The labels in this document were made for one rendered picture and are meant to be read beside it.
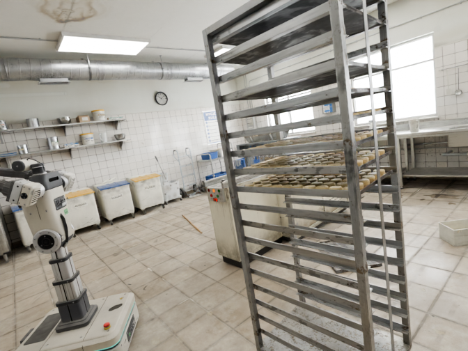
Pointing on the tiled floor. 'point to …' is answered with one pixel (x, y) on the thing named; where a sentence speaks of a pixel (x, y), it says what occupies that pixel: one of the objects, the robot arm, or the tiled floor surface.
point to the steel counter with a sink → (450, 127)
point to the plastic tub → (455, 232)
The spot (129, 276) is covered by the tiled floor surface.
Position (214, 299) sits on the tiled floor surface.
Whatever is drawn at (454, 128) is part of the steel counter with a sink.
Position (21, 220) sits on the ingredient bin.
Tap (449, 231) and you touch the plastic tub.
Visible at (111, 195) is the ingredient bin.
